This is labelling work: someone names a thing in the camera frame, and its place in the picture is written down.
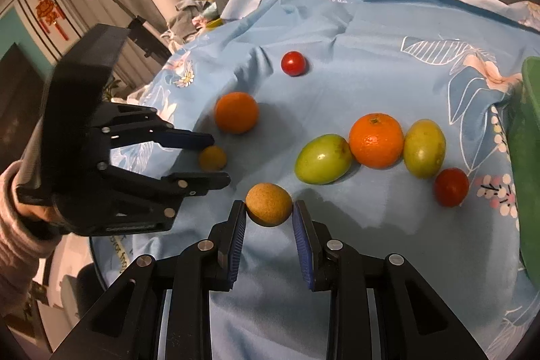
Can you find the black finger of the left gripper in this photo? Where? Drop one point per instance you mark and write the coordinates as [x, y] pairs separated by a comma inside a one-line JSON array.
[[124, 135], [129, 194]]

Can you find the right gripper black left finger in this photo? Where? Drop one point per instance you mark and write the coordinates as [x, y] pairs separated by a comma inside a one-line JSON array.
[[161, 307]]

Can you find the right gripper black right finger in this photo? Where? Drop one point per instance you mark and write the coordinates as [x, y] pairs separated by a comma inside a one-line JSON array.
[[377, 304]]

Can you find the small brown fruit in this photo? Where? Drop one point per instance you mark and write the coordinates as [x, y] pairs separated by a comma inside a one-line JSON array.
[[268, 205], [212, 159]]

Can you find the orange mandarin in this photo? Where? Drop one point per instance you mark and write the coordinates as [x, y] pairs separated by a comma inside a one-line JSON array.
[[376, 140], [236, 113]]

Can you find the red cherry tomato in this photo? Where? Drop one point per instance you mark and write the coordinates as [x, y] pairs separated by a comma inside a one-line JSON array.
[[451, 187], [293, 64]]

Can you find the green tomato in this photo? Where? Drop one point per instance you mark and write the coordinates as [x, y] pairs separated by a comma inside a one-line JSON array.
[[324, 160]]

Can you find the yellow-green tomato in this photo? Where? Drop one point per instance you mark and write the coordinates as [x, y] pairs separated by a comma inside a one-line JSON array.
[[424, 149]]

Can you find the green plastic bowl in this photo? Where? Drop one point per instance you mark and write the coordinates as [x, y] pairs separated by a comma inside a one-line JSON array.
[[524, 139]]

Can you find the pink sleeved left forearm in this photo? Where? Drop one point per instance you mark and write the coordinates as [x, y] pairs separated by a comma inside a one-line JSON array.
[[24, 242]]

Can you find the person's left hand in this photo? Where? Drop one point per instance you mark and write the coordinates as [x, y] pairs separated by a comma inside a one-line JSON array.
[[12, 209]]

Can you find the red chinese knot decoration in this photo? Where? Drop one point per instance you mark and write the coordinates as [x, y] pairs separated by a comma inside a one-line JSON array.
[[48, 15]]

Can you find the clothes heap on left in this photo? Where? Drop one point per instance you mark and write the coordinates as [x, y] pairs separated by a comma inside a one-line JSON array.
[[187, 20]]

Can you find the light blue floral cloth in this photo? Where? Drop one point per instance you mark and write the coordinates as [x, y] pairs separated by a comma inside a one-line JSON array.
[[456, 62]]

